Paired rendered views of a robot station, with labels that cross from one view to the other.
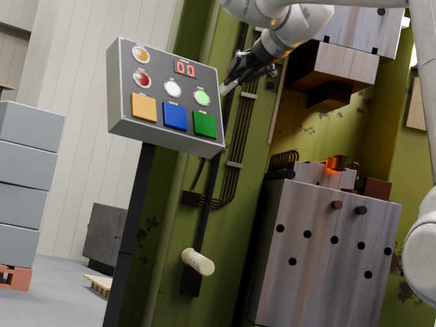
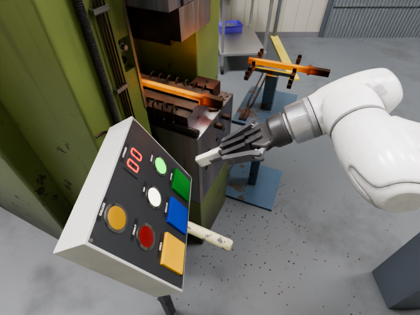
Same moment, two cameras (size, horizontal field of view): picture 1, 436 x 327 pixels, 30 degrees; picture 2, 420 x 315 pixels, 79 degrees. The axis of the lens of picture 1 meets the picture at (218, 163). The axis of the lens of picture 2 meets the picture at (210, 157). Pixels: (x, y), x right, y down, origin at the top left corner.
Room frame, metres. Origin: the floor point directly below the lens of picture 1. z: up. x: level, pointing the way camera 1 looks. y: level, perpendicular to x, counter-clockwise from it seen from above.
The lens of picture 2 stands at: (2.00, 0.39, 1.59)
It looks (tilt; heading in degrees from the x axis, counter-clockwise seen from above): 46 degrees down; 303
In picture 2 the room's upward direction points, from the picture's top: straight up
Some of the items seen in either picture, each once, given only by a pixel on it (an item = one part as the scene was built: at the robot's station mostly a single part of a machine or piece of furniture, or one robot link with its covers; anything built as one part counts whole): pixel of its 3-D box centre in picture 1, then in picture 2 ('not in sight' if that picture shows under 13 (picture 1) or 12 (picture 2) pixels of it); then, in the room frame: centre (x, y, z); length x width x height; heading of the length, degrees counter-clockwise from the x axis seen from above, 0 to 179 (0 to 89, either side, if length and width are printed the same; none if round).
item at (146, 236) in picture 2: (142, 79); (145, 236); (2.25, 0.26, 1.09); 0.05 x 0.03 x 0.04; 97
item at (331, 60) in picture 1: (329, 73); (142, 7); (2.73, -0.31, 1.32); 0.42 x 0.20 x 0.10; 7
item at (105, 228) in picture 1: (140, 245); not in sight; (8.65, 0.62, 0.34); 0.99 x 0.82 x 0.68; 123
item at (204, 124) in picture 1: (204, 125); (180, 185); (2.32, 0.06, 1.01); 0.07 x 0.05 x 0.07; 122
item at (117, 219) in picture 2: (141, 54); (116, 217); (2.29, 0.28, 1.16); 0.05 x 0.03 x 0.04; 97
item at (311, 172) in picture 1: (307, 176); (157, 97); (2.73, -0.31, 0.96); 0.42 x 0.20 x 0.09; 7
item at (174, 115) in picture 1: (174, 117); (176, 215); (2.27, 0.15, 1.01); 0.07 x 0.05 x 0.07; 122
